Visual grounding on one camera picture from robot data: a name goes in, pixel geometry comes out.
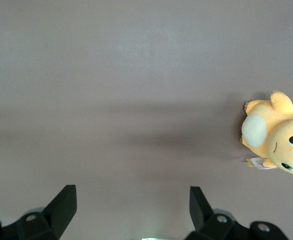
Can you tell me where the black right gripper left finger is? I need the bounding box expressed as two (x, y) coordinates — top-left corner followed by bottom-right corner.
(0, 184), (77, 240)

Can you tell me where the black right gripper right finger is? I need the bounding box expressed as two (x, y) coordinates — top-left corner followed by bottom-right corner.
(185, 185), (289, 240)

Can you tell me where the white plush toy tag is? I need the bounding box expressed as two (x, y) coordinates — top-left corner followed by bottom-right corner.
(245, 156), (272, 171)

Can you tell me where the orange plush toy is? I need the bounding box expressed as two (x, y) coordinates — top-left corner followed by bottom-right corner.
(240, 89), (293, 178)

